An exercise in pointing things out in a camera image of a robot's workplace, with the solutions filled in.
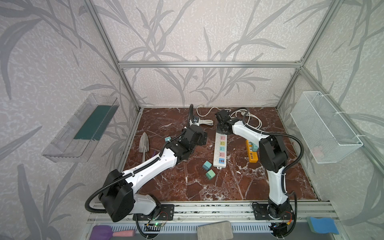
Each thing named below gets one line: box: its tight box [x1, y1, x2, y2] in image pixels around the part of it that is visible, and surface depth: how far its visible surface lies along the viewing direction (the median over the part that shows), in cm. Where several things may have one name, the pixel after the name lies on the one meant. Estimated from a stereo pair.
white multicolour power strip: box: [213, 132, 228, 170], surface depth 95 cm
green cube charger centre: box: [205, 169, 216, 181], surface depth 86 cm
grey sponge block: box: [197, 220, 234, 240], surface depth 67 cm
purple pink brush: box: [89, 225, 136, 240], surface depth 69 cm
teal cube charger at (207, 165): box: [202, 160, 212, 171], surface depth 89 cm
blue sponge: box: [306, 216, 339, 235], surface depth 69 cm
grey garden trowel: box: [138, 132, 150, 163], surface depth 101 cm
